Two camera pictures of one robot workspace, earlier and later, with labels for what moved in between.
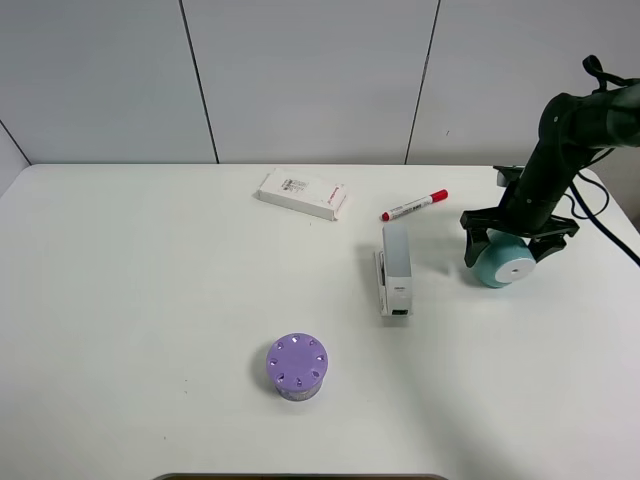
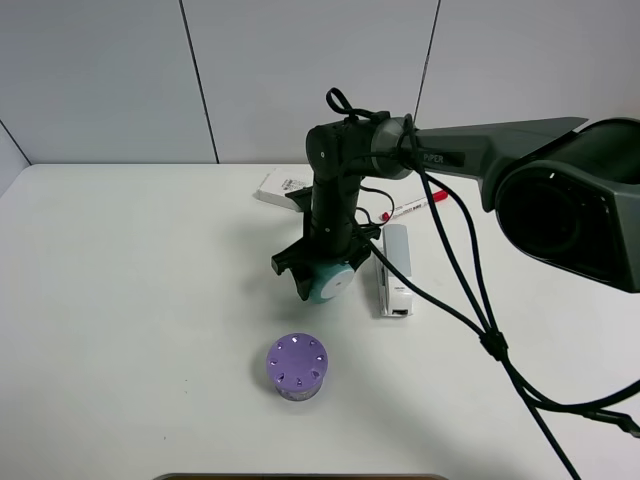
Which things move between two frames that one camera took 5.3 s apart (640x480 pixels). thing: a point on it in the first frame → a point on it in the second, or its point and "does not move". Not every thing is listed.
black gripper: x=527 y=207 → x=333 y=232
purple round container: x=296 y=364 does not move
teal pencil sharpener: x=504 y=260 → x=329 y=282
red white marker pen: x=434 y=197 does not move
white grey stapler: x=393 y=272 does not move
